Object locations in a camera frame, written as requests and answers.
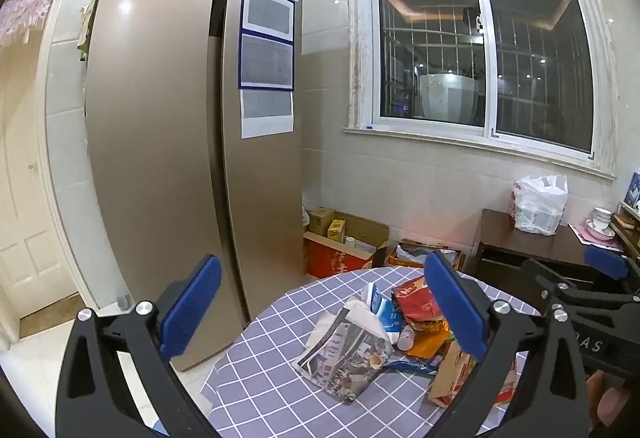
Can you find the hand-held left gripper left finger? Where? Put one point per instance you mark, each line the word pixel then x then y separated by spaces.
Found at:
pixel 190 308

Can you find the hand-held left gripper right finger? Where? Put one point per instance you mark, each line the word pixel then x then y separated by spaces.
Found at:
pixel 457 308

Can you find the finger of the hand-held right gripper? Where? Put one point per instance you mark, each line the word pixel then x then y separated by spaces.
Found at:
pixel 542 273
pixel 606 262

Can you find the red snack bag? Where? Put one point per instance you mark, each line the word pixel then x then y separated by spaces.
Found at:
pixel 417 303

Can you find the orange packet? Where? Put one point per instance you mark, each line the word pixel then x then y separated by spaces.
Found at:
pixel 427 345

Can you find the small white bottle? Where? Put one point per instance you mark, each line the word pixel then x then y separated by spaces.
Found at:
pixel 406 338

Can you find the brown paper box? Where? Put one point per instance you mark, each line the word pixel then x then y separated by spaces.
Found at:
pixel 450 378

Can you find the dark blue wrapper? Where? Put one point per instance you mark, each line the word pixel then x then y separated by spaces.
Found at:
pixel 415 366

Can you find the blue and white packet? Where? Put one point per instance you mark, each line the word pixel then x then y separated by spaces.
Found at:
pixel 385 313

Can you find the newspaper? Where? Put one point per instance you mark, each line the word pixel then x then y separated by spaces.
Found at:
pixel 345 358

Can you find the person's right hand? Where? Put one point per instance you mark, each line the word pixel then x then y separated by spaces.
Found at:
pixel 607 403

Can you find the pink place mat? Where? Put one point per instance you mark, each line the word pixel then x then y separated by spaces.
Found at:
pixel 580 233

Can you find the stack of porcelain bowls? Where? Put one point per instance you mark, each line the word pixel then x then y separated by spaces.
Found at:
pixel 600 223

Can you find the wooden rack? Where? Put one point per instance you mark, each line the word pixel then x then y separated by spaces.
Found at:
pixel 631 218

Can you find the dark wooden cabinet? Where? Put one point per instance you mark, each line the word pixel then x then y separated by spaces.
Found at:
pixel 500 238

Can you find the grey plastic bag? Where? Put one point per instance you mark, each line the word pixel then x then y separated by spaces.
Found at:
pixel 425 250

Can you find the white plastic bag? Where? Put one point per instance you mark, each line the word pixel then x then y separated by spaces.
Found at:
pixel 540 203

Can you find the orange cardboard box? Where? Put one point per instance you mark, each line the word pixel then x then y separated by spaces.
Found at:
pixel 400 259

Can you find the purple checked tablecloth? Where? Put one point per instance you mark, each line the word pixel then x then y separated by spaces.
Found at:
pixel 280 368

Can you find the red cardboard box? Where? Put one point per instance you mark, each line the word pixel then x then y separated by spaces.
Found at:
pixel 340 260

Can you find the small yellow carton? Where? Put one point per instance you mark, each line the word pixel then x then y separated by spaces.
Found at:
pixel 336 229

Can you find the brown doormat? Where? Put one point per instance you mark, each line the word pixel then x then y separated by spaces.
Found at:
pixel 45 315

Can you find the crumpled white bag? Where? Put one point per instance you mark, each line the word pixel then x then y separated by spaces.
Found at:
pixel 305 217

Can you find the small brown carton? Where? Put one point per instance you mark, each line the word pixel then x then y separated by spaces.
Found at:
pixel 320 219

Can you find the white framed window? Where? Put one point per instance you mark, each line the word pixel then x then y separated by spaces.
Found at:
pixel 450 141

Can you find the beige two-door refrigerator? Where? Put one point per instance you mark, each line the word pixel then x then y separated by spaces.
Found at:
pixel 150 143

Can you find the white panel door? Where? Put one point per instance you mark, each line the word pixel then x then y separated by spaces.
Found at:
pixel 25 218

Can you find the white water tank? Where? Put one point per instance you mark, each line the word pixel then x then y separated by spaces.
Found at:
pixel 445 98

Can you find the plain white paper sheet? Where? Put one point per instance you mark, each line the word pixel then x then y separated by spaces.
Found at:
pixel 266 113

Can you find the blue-framed paper sheet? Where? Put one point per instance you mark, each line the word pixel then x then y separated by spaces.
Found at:
pixel 266 63
pixel 267 11

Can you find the hanging rag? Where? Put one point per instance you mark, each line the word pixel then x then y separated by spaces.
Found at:
pixel 85 33

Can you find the pink lace curtain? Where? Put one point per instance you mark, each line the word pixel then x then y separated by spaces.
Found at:
pixel 25 13

